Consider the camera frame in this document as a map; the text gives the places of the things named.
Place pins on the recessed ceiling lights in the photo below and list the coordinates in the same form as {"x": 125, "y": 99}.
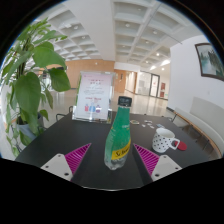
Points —
{"x": 127, "y": 25}

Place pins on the clear acrylic sign stand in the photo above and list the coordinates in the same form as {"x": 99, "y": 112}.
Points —
{"x": 94, "y": 96}

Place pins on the dark-framed landscape painting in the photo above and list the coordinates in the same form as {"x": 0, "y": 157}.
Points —
{"x": 210, "y": 61}

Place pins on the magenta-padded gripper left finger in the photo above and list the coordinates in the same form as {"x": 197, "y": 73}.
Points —
{"x": 77, "y": 156}

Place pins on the round colourful badge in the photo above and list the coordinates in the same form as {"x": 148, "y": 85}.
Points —
{"x": 134, "y": 122}

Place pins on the flat round red coaster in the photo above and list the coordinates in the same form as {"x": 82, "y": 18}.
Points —
{"x": 182, "y": 145}

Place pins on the green plastic drink bottle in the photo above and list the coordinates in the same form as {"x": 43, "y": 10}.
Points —
{"x": 118, "y": 136}

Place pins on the white mug with black dots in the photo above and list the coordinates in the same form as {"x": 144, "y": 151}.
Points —
{"x": 161, "y": 140}

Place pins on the round blue badge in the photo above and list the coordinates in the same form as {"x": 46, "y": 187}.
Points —
{"x": 160, "y": 126}

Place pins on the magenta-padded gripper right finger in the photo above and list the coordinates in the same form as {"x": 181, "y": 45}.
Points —
{"x": 147, "y": 158}

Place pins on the long white cushioned bench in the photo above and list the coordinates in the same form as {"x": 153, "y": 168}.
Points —
{"x": 206, "y": 116}

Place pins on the green leafy potted plant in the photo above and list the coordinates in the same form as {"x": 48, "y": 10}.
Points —
{"x": 28, "y": 91}

